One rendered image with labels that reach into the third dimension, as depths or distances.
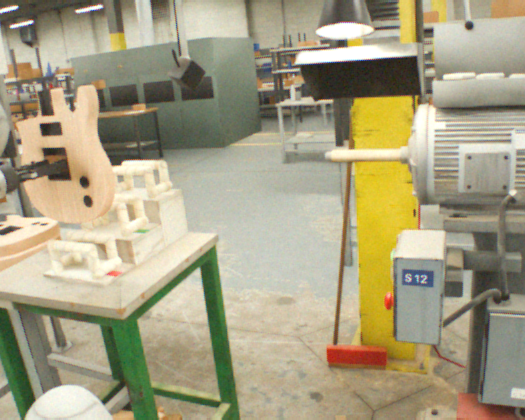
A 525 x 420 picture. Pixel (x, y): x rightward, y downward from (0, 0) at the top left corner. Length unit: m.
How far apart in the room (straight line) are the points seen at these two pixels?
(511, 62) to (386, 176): 1.04
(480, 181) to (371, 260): 1.28
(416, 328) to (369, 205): 1.27
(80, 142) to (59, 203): 0.23
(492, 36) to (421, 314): 0.70
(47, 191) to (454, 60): 1.21
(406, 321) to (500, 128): 0.48
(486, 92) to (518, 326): 0.53
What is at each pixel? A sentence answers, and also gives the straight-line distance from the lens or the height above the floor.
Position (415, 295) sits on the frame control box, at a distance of 1.03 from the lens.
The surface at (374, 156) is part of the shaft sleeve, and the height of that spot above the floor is 1.25.
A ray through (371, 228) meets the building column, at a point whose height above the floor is 0.73.
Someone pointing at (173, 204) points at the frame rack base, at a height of 1.06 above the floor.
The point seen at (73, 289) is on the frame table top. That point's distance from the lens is 1.54.
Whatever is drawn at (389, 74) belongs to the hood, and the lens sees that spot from 1.42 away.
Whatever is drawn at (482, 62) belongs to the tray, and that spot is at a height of 1.47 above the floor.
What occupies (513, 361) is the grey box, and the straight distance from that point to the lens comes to 1.29.
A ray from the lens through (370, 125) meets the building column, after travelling 2.19.
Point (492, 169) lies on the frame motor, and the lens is 1.15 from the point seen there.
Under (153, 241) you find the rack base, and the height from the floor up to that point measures 0.98.
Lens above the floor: 1.51
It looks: 17 degrees down
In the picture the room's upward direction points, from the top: 6 degrees counter-clockwise
